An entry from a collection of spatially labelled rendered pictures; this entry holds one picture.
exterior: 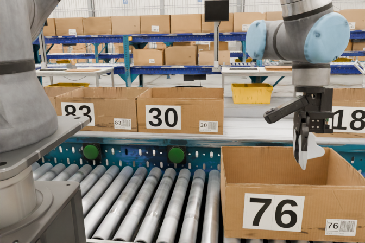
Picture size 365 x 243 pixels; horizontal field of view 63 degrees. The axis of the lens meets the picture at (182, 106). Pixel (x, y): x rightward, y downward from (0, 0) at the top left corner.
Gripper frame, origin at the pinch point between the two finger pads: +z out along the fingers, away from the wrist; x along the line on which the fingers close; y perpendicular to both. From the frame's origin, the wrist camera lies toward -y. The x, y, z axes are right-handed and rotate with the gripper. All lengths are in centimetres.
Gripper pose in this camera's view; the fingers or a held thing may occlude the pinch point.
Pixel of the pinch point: (298, 161)
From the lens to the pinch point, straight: 87.1
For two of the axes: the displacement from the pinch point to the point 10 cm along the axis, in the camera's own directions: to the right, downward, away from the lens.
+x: 1.4, -1.2, 9.8
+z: 0.1, 9.9, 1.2
